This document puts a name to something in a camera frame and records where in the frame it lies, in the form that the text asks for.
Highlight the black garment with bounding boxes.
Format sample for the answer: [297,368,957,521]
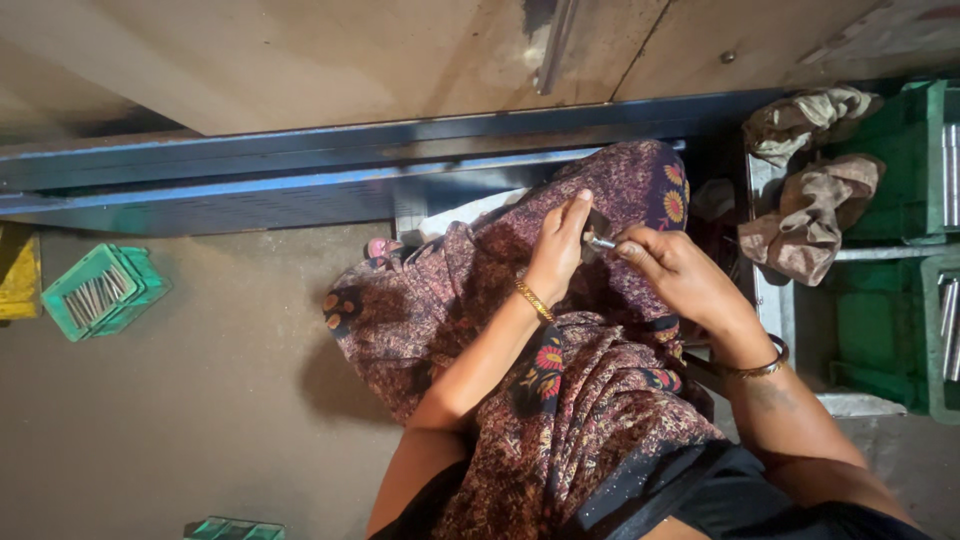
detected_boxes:
[371,441,935,540]

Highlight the small green crate of rods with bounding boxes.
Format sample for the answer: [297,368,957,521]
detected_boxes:
[40,243,173,343]

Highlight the dirty brown rag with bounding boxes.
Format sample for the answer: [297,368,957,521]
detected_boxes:
[738,153,887,288]

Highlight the person's right hand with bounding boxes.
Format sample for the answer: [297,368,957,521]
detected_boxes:
[612,226,759,348]

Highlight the blue metal machine frame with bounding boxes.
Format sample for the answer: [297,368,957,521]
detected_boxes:
[0,88,785,239]

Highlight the green plastic crate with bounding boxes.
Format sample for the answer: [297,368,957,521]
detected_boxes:
[183,516,287,540]

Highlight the bundle of silver metal rods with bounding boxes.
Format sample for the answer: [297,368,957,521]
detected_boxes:
[942,123,960,230]
[937,276,960,384]

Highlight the maroon floral patterned sari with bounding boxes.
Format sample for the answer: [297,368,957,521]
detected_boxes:
[323,138,730,540]

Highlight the deep green bin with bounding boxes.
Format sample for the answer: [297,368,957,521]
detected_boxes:
[823,258,931,415]

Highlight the large green crate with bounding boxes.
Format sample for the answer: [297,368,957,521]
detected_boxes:
[823,78,960,246]

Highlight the yellow block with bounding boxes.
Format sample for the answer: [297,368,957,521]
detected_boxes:
[0,222,43,322]

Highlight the green crate with pale rim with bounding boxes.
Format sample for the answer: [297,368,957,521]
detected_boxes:
[919,253,960,426]

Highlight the dirty beige rag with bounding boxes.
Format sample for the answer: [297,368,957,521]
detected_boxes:
[742,84,885,168]

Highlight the thin gold bangle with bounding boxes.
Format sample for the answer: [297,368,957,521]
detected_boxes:
[716,351,789,381]

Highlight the grey metal bar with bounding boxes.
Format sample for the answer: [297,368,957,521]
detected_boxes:
[532,0,581,96]

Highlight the person's left hand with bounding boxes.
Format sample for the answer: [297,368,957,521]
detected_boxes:
[522,188,594,310]

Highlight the grey metal rack frame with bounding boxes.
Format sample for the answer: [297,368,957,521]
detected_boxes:
[745,148,960,419]

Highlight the white cloth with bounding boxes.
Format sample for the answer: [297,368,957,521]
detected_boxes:
[417,187,532,245]

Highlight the dark abrasive paper piece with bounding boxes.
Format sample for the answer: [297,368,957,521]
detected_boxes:
[583,209,613,264]

